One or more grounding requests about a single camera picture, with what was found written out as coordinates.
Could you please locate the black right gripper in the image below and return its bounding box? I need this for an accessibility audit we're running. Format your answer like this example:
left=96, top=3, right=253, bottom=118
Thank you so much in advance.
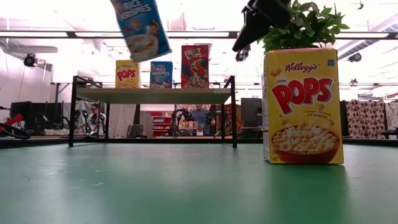
left=231, top=0, right=292, bottom=53

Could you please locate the red Froot Loops cereal box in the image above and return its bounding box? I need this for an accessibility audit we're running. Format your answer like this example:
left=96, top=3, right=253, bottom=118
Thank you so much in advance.
left=180, top=44, right=210, bottom=90

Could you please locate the yellow Corn Pops cereal box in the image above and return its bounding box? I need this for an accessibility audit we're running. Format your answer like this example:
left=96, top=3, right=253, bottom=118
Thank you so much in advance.
left=115, top=59, right=142, bottom=90
left=262, top=47, right=345, bottom=166

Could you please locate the blue Rice Krispies cereal box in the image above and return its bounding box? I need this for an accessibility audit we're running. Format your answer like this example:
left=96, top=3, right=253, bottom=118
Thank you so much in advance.
left=110, top=0, right=173, bottom=63
left=149, top=60, right=174, bottom=90

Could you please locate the green potted plant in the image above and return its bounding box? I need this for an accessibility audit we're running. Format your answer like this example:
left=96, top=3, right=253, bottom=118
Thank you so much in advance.
left=257, top=0, right=350, bottom=54

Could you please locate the black rectangular cabinet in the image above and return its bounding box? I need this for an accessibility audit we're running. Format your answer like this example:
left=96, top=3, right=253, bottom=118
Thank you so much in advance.
left=241, top=98, right=264, bottom=129

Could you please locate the orange patterned partition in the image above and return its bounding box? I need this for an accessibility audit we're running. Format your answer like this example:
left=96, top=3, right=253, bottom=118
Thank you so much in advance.
left=223, top=104, right=242, bottom=133

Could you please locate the person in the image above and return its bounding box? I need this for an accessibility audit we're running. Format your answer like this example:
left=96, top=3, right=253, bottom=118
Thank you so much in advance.
left=187, top=104, right=216, bottom=137
left=83, top=103, right=107, bottom=138

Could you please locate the red storage rack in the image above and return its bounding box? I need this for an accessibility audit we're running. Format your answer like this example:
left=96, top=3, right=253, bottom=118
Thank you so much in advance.
left=152, top=111, right=174, bottom=138

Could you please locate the white board panel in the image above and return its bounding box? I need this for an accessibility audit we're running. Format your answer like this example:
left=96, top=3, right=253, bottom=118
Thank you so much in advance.
left=108, top=104, right=153, bottom=138

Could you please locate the green table mat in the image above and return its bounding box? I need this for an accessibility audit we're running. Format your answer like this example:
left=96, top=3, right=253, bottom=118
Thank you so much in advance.
left=0, top=142, right=398, bottom=224

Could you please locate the black overhead crossbar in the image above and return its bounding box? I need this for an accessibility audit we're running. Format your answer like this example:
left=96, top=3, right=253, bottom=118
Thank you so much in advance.
left=0, top=30, right=398, bottom=40

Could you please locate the black monitor desk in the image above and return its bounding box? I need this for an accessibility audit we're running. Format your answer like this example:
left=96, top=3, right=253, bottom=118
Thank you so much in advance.
left=9, top=101, right=65, bottom=135

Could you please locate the green shelf black frame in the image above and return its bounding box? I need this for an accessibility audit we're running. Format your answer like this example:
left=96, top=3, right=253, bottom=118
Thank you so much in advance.
left=68, top=75, right=238, bottom=149

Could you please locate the black pedestal stand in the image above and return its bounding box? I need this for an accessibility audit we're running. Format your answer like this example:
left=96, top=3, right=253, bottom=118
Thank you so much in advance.
left=126, top=104, right=148, bottom=139

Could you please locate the black table frame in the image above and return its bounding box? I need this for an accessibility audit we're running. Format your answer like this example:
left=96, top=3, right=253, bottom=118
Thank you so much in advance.
left=0, top=135, right=398, bottom=147

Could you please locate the red handle bar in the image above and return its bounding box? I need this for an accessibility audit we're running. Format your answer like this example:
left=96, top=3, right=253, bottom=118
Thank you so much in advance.
left=0, top=113, right=24, bottom=127

